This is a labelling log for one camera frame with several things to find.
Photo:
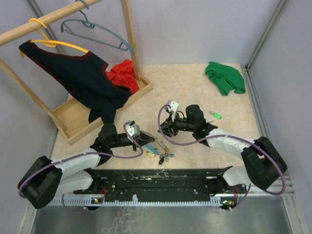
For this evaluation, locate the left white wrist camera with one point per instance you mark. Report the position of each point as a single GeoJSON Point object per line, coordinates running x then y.
{"type": "Point", "coordinates": [131, 129]}

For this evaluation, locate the dark navy tank top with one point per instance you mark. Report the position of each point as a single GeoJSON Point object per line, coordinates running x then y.
{"type": "Point", "coordinates": [84, 77]}

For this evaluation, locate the red crumpled cloth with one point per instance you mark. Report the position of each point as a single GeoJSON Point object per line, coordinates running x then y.
{"type": "Point", "coordinates": [123, 74]}

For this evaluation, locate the yellow plastic hanger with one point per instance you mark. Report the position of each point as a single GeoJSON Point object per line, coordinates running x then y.
{"type": "Point", "coordinates": [51, 43]}

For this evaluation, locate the bunch of tagged keys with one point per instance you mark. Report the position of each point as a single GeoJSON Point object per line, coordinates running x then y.
{"type": "Point", "coordinates": [163, 158]}

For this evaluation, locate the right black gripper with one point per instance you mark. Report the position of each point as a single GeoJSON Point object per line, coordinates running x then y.
{"type": "Point", "coordinates": [165, 127]}

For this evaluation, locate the green tagged key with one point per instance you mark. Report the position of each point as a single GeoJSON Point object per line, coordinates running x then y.
{"type": "Point", "coordinates": [216, 115]}

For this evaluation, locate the grey-blue plastic hanger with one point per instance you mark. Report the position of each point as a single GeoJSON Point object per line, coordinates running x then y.
{"type": "Point", "coordinates": [86, 30]}

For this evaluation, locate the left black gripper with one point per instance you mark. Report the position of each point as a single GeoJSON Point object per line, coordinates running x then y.
{"type": "Point", "coordinates": [140, 141]}

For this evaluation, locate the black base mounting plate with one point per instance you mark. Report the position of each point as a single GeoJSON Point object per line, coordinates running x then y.
{"type": "Point", "coordinates": [160, 185]}

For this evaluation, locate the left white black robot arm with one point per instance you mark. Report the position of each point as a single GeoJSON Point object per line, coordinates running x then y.
{"type": "Point", "coordinates": [47, 178]}

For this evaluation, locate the large keyring with blue handle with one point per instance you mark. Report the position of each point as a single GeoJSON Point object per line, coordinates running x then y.
{"type": "Point", "coordinates": [157, 147]}

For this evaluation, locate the green crumpled cloth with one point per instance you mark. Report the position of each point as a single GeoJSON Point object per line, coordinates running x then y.
{"type": "Point", "coordinates": [226, 78]}

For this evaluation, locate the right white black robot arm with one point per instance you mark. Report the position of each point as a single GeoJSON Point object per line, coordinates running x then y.
{"type": "Point", "coordinates": [263, 164]}

